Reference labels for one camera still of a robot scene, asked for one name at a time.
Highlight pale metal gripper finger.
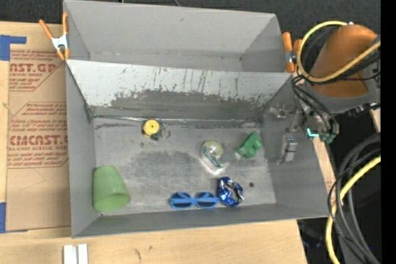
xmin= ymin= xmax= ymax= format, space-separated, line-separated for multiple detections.
xmin=275 ymin=134 xmax=299 ymax=166
xmin=267 ymin=105 xmax=298 ymax=119

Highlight green toy block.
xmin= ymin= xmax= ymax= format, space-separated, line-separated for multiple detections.
xmin=235 ymin=131 xmax=264 ymax=160

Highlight blue crumpled foil packet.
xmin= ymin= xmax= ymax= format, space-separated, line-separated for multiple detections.
xmin=216 ymin=176 xmax=245 ymax=208

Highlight clear tape dispenser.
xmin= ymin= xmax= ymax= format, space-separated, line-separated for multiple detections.
xmin=200 ymin=140 xmax=230 ymax=176

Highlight blue sunglasses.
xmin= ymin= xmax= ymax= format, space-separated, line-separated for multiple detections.
xmin=168 ymin=191 xmax=219 ymax=210

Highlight grey metal bin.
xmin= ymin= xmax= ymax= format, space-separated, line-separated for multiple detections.
xmin=62 ymin=0 xmax=330 ymax=239

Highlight yellow round tape measure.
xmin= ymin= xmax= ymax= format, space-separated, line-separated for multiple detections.
xmin=141 ymin=119 xmax=171 ymax=142

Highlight light green cup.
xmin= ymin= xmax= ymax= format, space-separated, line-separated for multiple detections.
xmin=92 ymin=165 xmax=131 ymax=213

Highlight brown cardboard board red print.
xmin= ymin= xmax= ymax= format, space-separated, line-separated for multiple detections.
xmin=0 ymin=20 xmax=72 ymax=233

